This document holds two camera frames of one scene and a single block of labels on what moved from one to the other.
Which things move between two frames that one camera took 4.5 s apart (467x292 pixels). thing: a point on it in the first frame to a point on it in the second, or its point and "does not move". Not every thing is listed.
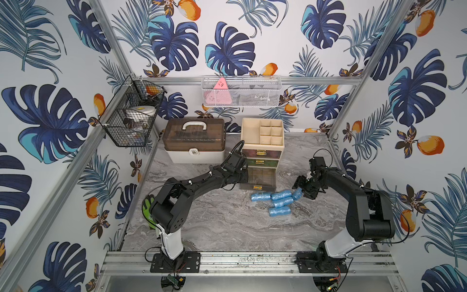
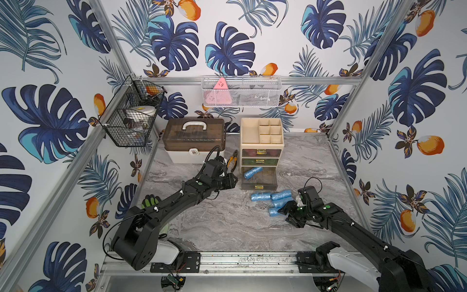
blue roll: [260, 196] does not move
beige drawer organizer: [264, 140] does not move
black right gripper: [298, 183] to [287, 208]
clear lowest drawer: [260, 179] does not move
